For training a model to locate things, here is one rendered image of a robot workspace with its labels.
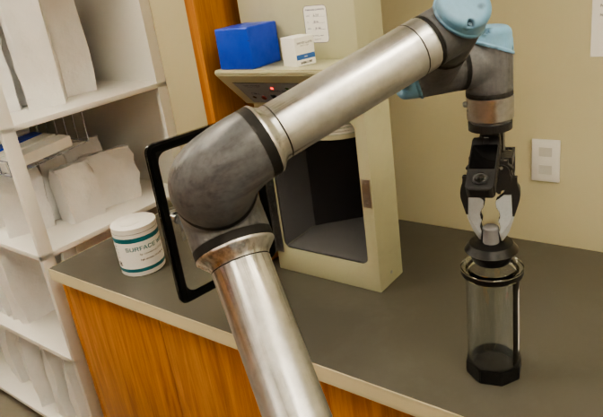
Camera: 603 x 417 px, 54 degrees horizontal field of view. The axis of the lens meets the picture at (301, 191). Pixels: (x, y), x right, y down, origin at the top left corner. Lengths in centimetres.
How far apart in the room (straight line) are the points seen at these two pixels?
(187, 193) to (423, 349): 72
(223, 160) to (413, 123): 112
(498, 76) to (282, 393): 57
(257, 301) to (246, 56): 68
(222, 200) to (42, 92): 161
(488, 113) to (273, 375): 53
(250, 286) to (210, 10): 84
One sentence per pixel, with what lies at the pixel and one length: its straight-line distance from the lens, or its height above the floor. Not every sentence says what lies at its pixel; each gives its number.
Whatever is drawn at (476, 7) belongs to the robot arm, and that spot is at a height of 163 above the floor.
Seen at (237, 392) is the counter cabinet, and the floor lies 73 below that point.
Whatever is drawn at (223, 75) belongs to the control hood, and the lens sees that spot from 138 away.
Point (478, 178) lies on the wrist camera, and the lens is 97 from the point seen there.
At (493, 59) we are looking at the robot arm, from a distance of 98.
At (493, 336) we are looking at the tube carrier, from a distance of 115.
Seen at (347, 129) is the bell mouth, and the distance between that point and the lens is 141.
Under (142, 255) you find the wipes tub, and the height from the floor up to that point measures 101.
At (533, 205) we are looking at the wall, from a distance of 171.
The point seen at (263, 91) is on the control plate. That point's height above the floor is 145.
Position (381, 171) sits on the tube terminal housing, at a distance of 140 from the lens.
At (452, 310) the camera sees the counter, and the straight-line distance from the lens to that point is 141.
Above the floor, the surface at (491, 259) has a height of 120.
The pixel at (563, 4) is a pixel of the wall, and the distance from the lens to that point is 156.
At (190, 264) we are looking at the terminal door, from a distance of 145.
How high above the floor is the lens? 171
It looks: 21 degrees down
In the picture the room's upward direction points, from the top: 8 degrees counter-clockwise
